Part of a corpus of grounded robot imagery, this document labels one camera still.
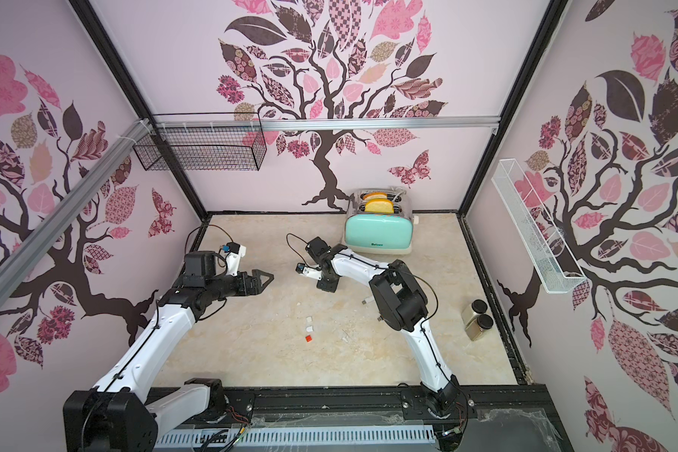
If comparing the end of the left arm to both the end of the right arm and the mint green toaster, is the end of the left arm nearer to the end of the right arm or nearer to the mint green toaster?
the end of the right arm

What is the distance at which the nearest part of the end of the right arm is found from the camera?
741mm

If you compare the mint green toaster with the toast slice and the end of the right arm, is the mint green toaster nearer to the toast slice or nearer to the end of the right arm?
the toast slice

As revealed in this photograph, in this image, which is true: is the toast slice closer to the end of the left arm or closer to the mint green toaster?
the mint green toaster

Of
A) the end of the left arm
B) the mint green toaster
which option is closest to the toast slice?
the mint green toaster

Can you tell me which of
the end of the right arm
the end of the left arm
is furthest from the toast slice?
the end of the left arm

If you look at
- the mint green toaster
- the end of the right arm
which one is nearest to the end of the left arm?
the end of the right arm

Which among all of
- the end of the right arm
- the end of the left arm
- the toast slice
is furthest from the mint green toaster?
the end of the left arm

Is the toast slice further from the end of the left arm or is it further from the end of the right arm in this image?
the end of the left arm

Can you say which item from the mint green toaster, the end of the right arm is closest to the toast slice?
the mint green toaster
